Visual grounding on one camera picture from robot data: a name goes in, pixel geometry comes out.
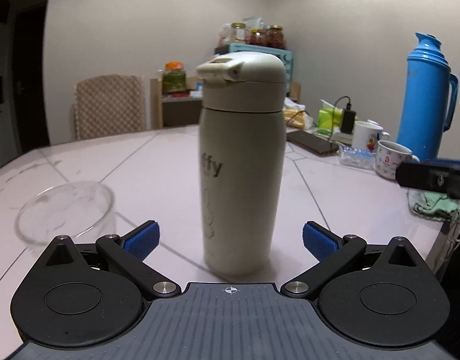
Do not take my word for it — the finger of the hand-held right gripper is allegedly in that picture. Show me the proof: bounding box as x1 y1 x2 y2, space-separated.
395 158 460 200

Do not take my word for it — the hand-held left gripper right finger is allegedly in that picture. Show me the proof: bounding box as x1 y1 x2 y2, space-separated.
281 221 419 301

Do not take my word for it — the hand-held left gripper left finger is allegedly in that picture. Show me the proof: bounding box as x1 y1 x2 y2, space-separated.
42 220 183 301

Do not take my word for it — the beige insulated bottle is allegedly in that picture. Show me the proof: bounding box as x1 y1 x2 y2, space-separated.
198 106 288 274

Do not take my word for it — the beige bottle cap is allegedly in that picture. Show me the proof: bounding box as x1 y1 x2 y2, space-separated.
196 52 288 114

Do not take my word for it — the green cloth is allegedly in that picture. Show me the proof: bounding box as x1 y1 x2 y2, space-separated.
408 189 460 220

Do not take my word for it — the white patterned mug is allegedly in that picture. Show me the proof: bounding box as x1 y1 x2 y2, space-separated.
374 140 420 179

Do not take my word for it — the white cartoon mug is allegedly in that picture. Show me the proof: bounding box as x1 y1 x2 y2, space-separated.
352 120 390 153

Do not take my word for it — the blue white plastic pack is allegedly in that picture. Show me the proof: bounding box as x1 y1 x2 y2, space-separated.
338 145 377 169

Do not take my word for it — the blue thermos flask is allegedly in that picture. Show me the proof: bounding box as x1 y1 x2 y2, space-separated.
396 32 459 163

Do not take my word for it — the clear glass bowl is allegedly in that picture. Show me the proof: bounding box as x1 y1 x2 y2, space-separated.
14 181 117 251

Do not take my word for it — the white power strip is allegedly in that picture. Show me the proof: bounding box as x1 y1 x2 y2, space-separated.
329 129 354 145

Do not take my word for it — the black charger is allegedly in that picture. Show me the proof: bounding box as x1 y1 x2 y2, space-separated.
340 109 358 135

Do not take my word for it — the black cabinet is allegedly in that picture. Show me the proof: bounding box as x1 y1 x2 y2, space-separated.
434 217 460 308

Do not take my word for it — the black tablet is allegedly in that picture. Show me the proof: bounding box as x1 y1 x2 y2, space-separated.
286 130 340 155

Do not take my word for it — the green tissue pack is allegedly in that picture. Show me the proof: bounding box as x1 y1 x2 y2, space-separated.
316 99 345 136

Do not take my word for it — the yellow snack bag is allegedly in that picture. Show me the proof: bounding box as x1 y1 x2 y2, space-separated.
284 99 314 128

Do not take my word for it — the chair with quilted cover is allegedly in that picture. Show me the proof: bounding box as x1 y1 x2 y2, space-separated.
73 75 147 141

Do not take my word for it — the green jar with orange lid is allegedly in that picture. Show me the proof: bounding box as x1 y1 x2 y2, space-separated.
162 62 188 97

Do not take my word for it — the light blue toaster oven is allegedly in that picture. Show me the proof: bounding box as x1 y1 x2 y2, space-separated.
214 43 294 98

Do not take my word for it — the dark door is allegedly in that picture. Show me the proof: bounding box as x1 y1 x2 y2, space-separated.
7 2 51 151

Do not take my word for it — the red glass jar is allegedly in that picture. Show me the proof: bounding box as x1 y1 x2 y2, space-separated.
267 25 286 50
249 29 267 48

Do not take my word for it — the clear plastic bag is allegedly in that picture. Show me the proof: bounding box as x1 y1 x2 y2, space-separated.
216 23 233 46

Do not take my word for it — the white cable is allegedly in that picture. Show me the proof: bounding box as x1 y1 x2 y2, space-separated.
438 210 460 271

